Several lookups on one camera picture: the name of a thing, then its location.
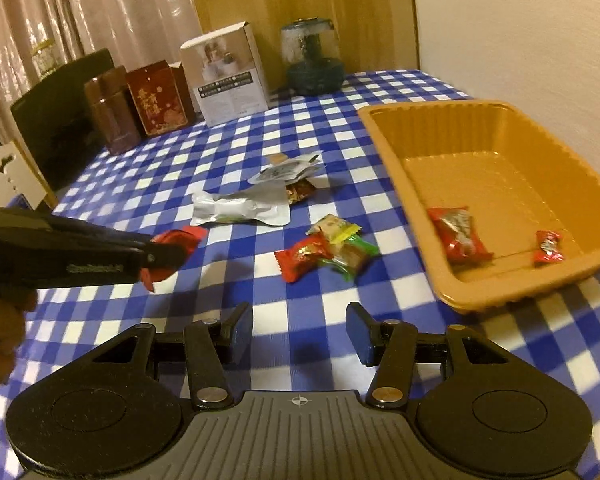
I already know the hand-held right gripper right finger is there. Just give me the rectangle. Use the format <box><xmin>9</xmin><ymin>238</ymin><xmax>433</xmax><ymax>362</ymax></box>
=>
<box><xmin>346</xmin><ymin>302</ymin><xmax>511</xmax><ymax>409</ymax></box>

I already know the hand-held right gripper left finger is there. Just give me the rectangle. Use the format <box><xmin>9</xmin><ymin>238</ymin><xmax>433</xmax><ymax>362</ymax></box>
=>
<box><xmin>87</xmin><ymin>302</ymin><xmax>254</xmax><ymax>409</ymax></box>

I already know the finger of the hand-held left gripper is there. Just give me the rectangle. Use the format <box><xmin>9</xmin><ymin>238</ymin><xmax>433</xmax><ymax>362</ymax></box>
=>
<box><xmin>139</xmin><ymin>240</ymin><xmax>187</xmax><ymax>283</ymax></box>
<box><xmin>50</xmin><ymin>215</ymin><xmax>155</xmax><ymax>253</ymax></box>

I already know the silver green snack pouch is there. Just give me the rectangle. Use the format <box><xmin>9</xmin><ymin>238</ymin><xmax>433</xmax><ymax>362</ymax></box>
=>
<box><xmin>190</xmin><ymin>182</ymin><xmax>292</xmax><ymax>228</ymax></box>

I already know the orange plastic tray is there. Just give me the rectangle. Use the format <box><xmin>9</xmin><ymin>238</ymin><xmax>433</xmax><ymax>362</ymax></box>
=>
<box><xmin>357</xmin><ymin>100</ymin><xmax>600</xmax><ymax>317</ymax></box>

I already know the person's left hand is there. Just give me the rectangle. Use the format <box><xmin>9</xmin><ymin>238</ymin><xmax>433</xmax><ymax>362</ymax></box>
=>
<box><xmin>0</xmin><ymin>290</ymin><xmax>39</xmax><ymax>387</ymax></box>

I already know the orange candy with green ends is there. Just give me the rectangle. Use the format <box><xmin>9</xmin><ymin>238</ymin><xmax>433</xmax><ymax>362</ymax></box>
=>
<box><xmin>330</xmin><ymin>237</ymin><xmax>379</xmax><ymax>281</ymax></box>

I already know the white cardboard cutout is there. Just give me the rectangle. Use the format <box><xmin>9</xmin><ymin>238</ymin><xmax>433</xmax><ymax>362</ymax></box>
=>
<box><xmin>0</xmin><ymin>141</ymin><xmax>48</xmax><ymax>209</ymax></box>

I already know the yellow green candy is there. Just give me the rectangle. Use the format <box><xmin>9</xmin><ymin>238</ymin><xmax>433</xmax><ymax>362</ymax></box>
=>
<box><xmin>306</xmin><ymin>213</ymin><xmax>361</xmax><ymax>247</ymax></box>

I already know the brown tin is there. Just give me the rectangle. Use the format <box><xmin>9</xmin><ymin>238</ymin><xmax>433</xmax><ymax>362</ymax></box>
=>
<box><xmin>84</xmin><ymin>66</ymin><xmax>143</xmax><ymax>156</ymax></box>

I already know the black chair back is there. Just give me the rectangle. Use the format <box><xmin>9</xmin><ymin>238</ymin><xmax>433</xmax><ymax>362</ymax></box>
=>
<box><xmin>10</xmin><ymin>49</ymin><xmax>116</xmax><ymax>194</ymax></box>

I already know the large red snack packet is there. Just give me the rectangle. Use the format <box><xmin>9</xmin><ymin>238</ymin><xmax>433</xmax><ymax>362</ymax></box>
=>
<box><xmin>426</xmin><ymin>206</ymin><xmax>495</xmax><ymax>265</ymax></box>

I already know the red patterned box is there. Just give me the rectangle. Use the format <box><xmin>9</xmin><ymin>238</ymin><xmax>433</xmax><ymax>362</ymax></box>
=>
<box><xmin>126</xmin><ymin>60</ymin><xmax>196</xmax><ymax>137</ymax></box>

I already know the round white lidded packet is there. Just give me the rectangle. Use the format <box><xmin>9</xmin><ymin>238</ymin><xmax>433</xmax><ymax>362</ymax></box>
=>
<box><xmin>245</xmin><ymin>150</ymin><xmax>326</xmax><ymax>187</ymax></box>

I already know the gold red candy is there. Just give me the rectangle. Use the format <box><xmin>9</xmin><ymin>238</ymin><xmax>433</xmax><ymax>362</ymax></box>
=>
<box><xmin>285</xmin><ymin>177</ymin><xmax>317</xmax><ymax>205</ymax></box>

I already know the white cardboard box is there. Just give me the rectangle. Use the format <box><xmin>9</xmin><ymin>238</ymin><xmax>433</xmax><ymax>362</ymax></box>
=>
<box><xmin>180</xmin><ymin>21</ymin><xmax>271</xmax><ymax>127</ymax></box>

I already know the clear bottle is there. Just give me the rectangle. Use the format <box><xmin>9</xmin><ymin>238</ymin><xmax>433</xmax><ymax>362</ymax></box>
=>
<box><xmin>32</xmin><ymin>40</ymin><xmax>61</xmax><ymax>79</ymax></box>

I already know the small red candy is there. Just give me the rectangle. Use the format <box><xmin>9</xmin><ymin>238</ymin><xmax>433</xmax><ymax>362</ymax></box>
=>
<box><xmin>532</xmin><ymin>230</ymin><xmax>566</xmax><ymax>266</ymax></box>

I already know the blue checked tablecloth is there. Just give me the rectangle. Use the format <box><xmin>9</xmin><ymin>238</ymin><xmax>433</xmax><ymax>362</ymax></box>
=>
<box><xmin>0</xmin><ymin>67</ymin><xmax>600</xmax><ymax>480</ymax></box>

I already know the pale curtain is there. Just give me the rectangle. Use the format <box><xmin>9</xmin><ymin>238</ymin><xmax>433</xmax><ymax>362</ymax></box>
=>
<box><xmin>0</xmin><ymin>0</ymin><xmax>203</xmax><ymax>161</ymax></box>

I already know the glass jar with dark lid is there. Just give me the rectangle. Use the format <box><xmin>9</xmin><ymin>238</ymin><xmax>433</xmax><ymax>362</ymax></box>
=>
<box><xmin>280</xmin><ymin>17</ymin><xmax>345</xmax><ymax>97</ymax></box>

